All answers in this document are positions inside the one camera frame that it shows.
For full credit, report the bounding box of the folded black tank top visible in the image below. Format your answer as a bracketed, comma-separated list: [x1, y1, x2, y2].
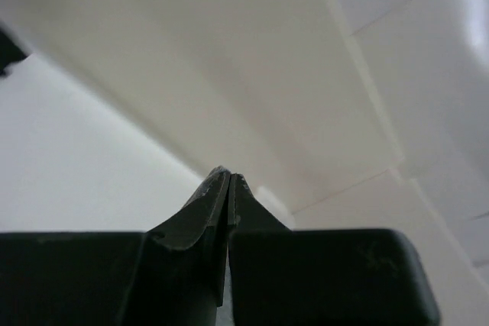
[0, 24, 29, 79]

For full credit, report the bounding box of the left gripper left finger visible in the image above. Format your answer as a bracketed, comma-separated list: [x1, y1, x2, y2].
[125, 166, 231, 325]

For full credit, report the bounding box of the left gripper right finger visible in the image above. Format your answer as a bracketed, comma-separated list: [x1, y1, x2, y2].
[228, 174, 442, 325]

